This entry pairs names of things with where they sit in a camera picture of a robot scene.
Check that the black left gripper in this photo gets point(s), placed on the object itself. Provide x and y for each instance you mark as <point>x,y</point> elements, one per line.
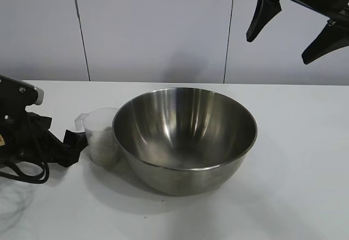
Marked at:
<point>19,131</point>

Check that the white uncooked rice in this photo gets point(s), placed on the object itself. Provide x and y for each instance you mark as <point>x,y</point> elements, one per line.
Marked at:
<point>103,150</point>

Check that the clear plastic measuring cup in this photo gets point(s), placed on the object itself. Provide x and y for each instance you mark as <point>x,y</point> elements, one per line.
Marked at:
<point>98,120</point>

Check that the stainless steel mixing bowl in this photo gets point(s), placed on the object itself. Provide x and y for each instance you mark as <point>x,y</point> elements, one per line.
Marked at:
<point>191,180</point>

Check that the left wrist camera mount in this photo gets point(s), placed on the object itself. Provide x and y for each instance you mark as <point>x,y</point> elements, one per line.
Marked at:
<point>19,92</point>

